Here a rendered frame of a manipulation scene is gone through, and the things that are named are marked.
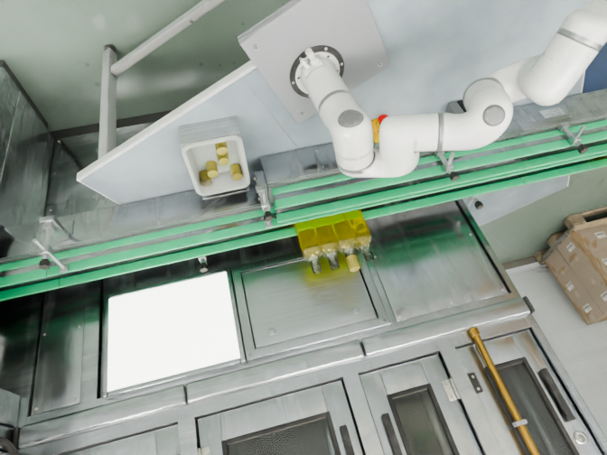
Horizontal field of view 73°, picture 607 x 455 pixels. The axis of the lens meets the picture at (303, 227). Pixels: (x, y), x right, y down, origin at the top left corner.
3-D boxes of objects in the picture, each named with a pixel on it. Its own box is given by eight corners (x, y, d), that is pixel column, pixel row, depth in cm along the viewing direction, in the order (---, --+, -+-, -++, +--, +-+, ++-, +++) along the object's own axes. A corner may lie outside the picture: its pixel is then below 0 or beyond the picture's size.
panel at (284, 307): (107, 299, 141) (105, 400, 123) (104, 295, 139) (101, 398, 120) (356, 242, 152) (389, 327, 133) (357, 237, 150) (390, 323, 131)
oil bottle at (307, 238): (290, 214, 145) (305, 265, 133) (289, 204, 140) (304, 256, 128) (305, 210, 145) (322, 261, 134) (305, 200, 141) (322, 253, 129)
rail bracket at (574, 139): (554, 128, 143) (577, 154, 136) (564, 111, 137) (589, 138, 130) (564, 125, 144) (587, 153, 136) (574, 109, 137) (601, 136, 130)
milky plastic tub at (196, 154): (195, 178, 137) (198, 198, 132) (177, 126, 118) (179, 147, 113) (247, 168, 139) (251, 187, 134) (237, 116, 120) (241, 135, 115)
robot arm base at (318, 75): (280, 62, 107) (297, 97, 98) (321, 32, 103) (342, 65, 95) (308, 100, 119) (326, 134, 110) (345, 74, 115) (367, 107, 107)
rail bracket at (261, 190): (260, 209, 138) (267, 239, 131) (254, 176, 124) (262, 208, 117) (268, 208, 138) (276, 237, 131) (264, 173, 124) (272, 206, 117)
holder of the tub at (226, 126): (200, 187, 141) (201, 204, 137) (177, 125, 119) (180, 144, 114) (248, 177, 143) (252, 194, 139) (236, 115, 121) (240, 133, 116)
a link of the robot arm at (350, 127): (352, 81, 99) (378, 122, 90) (356, 122, 110) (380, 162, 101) (314, 95, 99) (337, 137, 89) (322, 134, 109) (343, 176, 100)
